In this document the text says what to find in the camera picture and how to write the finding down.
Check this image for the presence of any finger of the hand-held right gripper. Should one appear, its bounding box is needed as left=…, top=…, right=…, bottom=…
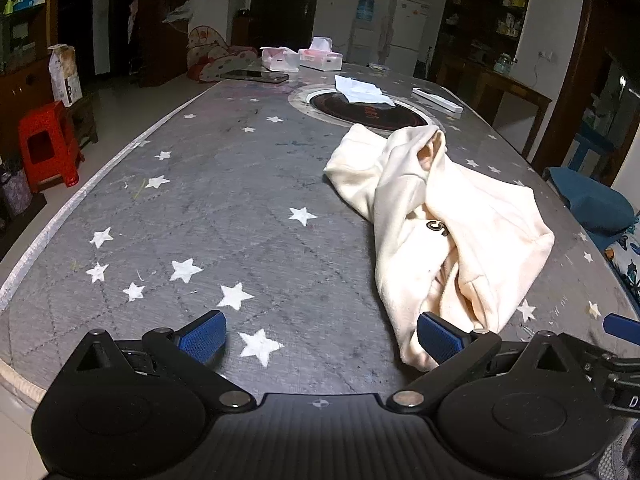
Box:
left=603, top=312, right=640, bottom=347

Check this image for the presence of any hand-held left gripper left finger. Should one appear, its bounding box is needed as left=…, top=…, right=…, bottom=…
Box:
left=62, top=310, right=255, bottom=413

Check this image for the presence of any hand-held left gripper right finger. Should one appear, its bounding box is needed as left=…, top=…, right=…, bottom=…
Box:
left=386, top=311, right=583, bottom=413

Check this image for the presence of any cream sweatshirt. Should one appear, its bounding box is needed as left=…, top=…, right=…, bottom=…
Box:
left=322, top=122, right=557, bottom=372

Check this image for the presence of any butterfly print cushion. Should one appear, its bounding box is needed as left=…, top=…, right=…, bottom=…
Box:
left=604, top=225, right=640, bottom=306

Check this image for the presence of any blue upholstered seat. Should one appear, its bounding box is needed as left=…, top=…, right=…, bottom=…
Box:
left=582, top=210, right=640, bottom=261

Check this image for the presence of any blue cushion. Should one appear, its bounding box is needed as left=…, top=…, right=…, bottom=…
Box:
left=542, top=166, right=637, bottom=234

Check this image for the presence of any grey star-print table cover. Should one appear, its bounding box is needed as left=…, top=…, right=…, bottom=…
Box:
left=0, top=62, right=640, bottom=411

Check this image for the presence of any blue plastic stool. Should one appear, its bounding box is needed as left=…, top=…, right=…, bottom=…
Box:
left=574, top=132, right=616, bottom=172

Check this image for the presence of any dark floral bag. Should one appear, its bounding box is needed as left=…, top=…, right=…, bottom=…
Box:
left=0, top=157, right=33, bottom=221

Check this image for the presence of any white remote control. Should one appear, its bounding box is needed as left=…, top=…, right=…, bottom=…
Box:
left=411, top=87, right=463, bottom=115

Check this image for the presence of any round black induction cooker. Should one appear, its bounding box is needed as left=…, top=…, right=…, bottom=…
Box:
left=289, top=84, right=436, bottom=133

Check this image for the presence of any red plastic stool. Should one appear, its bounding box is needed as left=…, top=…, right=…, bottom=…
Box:
left=18, top=100, right=85, bottom=193

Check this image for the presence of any dark wooden sideboard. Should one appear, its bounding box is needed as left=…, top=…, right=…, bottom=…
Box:
left=435, top=52, right=553, bottom=158

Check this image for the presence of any white crumpled tissue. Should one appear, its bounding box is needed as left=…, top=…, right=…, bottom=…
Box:
left=334, top=74, right=397, bottom=108

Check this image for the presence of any black smartphone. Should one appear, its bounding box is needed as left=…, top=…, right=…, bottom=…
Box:
left=220, top=70, right=291, bottom=85

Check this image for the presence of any pink polka-dot play tent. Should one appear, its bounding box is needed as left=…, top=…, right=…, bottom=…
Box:
left=186, top=26, right=258, bottom=83

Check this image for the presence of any dark wooden bookshelf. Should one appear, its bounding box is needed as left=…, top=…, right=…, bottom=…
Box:
left=127, top=0, right=193, bottom=88

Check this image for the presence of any cardboard box on cabinet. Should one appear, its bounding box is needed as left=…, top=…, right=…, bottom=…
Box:
left=47, top=43, right=83, bottom=107

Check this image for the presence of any white tissue box pink print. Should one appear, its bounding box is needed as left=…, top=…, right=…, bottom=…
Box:
left=298, top=36, right=344, bottom=71

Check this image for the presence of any white water dispenser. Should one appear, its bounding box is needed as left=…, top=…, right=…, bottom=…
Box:
left=347, top=22, right=378, bottom=66

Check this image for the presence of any wooden glass-front cabinet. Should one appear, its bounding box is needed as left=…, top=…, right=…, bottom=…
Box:
left=0, top=0, right=61, bottom=136

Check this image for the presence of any white refrigerator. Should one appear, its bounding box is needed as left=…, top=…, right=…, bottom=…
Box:
left=387, top=0, right=431, bottom=77

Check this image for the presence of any built-in wooden shelf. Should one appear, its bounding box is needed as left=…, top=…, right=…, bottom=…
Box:
left=435, top=0, right=535, bottom=81

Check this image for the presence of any dark wooden door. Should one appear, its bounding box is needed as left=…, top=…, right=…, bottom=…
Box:
left=248, top=0, right=323, bottom=51

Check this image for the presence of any brown wooden door frame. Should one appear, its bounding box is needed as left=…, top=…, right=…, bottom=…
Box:
left=532, top=0, right=640, bottom=186

